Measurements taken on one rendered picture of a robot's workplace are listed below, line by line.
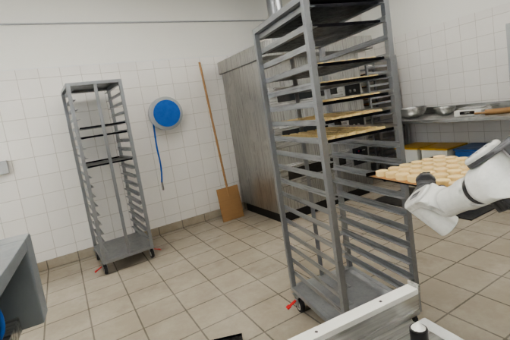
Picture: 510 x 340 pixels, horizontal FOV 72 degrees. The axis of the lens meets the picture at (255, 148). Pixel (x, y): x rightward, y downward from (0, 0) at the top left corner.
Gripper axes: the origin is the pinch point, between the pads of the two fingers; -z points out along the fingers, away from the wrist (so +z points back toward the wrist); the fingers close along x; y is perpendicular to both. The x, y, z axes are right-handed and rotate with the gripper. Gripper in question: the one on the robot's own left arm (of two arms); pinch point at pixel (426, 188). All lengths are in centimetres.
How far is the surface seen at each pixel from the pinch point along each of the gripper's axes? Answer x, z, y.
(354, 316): -10, 57, 16
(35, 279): 10, 87, 65
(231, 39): 129, -314, 215
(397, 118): 18, -69, 9
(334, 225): -27, -37, 41
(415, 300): -12.8, 45.5, 4.7
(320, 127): 21, -37, 41
